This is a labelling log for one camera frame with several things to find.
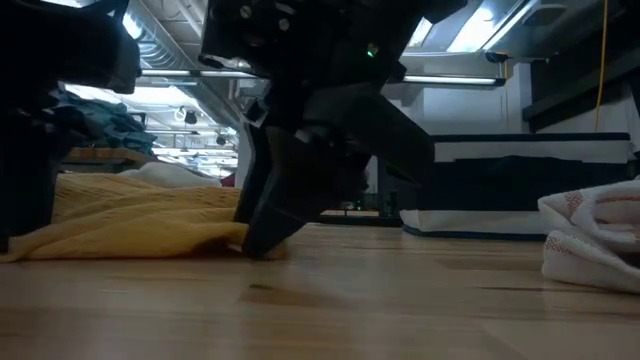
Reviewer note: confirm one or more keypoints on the dark teal clothes pile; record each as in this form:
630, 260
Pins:
110, 125

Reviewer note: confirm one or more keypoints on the fluorescent ceiling light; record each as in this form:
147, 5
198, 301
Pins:
450, 80
170, 73

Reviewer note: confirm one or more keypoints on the navy fabric basket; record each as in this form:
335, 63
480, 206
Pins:
500, 185

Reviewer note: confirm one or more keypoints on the white checked towel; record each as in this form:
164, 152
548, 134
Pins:
590, 250

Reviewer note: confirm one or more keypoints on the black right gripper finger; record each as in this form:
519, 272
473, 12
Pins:
252, 175
300, 190

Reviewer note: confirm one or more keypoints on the yellow woven towel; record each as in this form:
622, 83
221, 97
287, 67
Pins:
150, 225

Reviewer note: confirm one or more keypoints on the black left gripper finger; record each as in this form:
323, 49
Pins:
25, 200

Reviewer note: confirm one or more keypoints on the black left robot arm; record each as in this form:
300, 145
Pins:
60, 45

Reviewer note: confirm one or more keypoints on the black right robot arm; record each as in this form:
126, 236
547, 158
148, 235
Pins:
310, 40

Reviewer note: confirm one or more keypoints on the white plain cloth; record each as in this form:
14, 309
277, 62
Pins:
170, 176

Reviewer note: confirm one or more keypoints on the wooden background table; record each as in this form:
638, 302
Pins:
110, 160

